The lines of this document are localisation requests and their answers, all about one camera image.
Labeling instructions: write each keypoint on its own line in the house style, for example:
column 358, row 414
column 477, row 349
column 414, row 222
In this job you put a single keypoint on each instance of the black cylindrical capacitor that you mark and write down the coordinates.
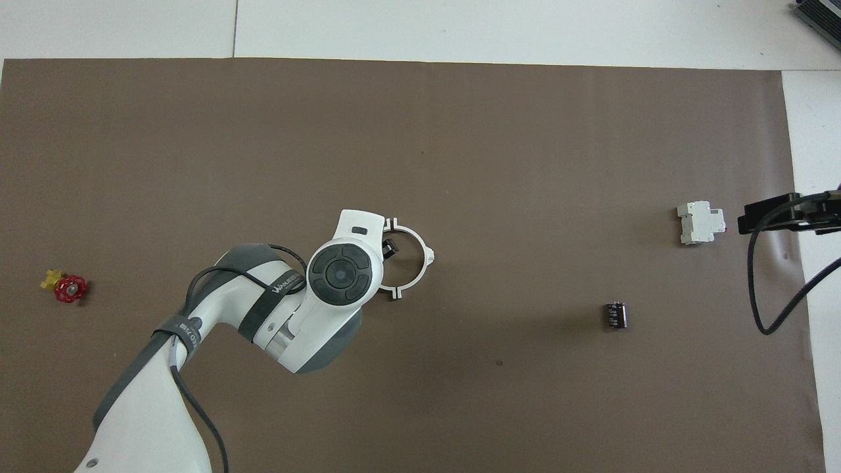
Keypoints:
column 616, row 315

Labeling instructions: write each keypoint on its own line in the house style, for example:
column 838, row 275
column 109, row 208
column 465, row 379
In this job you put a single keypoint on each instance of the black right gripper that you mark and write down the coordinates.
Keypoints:
column 788, row 213

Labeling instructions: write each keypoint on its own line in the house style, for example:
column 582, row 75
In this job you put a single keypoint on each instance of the grey ribbed device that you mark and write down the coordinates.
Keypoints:
column 821, row 14

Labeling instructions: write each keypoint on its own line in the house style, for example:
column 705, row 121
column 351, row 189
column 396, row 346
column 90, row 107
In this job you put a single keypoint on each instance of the brown paper mat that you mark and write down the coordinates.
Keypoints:
column 525, row 131

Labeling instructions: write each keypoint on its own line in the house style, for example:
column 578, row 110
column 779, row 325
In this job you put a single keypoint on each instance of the red and yellow valve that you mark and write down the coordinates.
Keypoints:
column 70, row 289

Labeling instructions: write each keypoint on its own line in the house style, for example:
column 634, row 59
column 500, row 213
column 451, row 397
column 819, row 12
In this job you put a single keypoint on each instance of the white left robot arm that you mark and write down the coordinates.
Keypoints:
column 289, row 309

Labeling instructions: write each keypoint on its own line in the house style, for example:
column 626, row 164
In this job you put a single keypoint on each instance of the white circuit breaker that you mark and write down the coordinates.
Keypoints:
column 700, row 223

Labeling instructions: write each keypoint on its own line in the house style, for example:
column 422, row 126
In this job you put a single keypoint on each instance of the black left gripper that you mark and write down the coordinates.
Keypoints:
column 391, row 248

